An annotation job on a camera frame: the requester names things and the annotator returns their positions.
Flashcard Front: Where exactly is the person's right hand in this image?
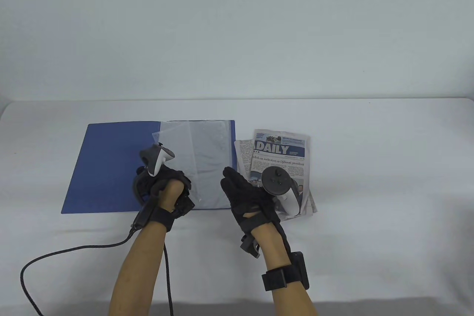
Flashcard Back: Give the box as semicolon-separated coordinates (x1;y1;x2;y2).
221;167;282;235

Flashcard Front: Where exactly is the person's left hand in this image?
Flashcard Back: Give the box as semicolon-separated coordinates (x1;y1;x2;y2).
134;166;193;216

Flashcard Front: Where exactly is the newspaper with grey street photo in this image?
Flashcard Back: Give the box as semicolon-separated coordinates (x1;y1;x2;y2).
235;139;319;222

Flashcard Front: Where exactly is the blue folder with clear sleeves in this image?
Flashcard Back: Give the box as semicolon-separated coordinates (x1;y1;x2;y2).
61;120;236;214

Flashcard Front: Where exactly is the person's right forearm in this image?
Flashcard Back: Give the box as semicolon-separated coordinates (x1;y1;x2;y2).
250;220;319;316

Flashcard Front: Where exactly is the person's left forearm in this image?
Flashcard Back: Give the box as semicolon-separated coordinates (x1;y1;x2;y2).
111;183;184;316

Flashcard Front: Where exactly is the left white grey controller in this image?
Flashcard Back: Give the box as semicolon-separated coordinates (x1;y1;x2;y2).
140;143;176;177

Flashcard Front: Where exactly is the white grey controller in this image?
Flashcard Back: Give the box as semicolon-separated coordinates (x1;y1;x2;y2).
261;167;303;217
140;143;176;177

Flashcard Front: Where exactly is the right white grey controller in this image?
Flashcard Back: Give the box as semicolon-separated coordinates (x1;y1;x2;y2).
261;167;303;217

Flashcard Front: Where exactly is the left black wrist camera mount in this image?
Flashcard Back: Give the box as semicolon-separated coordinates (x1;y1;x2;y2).
172;190;196;217

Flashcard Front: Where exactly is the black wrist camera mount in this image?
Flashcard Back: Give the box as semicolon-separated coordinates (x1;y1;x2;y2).
240;233;261;258
172;190;196;217

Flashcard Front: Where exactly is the left black wrist strap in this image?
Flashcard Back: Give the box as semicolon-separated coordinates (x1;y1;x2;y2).
146;207;175;232

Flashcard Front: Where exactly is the black wrist strap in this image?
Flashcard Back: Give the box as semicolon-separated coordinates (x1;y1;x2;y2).
262;266;297;292
146;207;175;232

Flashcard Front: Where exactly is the black cable connector box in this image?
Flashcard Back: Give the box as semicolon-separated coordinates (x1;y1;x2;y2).
130;199;158;227

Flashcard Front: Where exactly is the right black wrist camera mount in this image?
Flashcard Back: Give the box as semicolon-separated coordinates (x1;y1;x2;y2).
240;233;261;258

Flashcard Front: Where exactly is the right black wrist strap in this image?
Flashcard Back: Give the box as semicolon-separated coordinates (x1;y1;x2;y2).
262;266;297;292

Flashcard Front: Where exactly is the black box on wrist strap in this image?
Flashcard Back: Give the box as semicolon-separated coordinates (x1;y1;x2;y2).
291;252;310;290

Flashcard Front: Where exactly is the black braided cable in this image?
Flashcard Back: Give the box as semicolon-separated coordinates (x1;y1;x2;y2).
20;225;136;316
163;244;174;316

